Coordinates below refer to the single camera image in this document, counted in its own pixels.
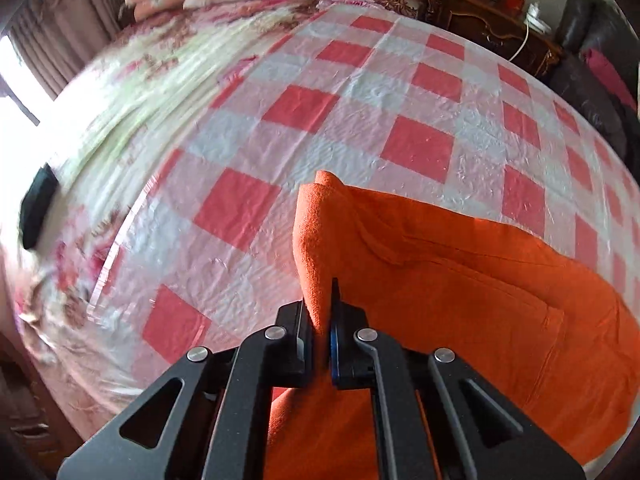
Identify white cable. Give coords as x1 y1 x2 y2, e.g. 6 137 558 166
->
509 19 535 62

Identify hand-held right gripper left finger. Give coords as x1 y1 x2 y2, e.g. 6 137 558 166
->
57 300 313 480

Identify red white checkered plastic sheet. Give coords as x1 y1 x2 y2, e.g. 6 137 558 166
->
85 2 640 366

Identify dark grey garment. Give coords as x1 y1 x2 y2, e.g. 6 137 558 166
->
549 54 627 147

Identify orange pants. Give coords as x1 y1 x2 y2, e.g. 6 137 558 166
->
262 170 640 480

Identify maroon cloth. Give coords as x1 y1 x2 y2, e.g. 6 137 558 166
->
584 48 639 112

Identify carved wooden nightstand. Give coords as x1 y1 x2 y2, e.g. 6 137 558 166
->
425 0 564 79

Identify black leather sofa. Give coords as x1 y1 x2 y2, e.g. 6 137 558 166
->
547 0 640 166

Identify pink curtain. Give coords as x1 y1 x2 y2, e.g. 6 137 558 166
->
9 0 122 102

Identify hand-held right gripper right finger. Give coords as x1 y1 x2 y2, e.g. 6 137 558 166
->
327 277 586 480

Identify black rectangular object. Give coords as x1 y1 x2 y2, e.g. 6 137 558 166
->
20 163 59 251

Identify floral bed sheet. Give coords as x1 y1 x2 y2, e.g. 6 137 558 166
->
12 0 331 441

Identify white charger base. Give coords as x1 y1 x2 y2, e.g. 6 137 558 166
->
525 2 552 32

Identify window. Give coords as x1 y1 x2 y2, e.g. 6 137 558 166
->
0 34 57 127

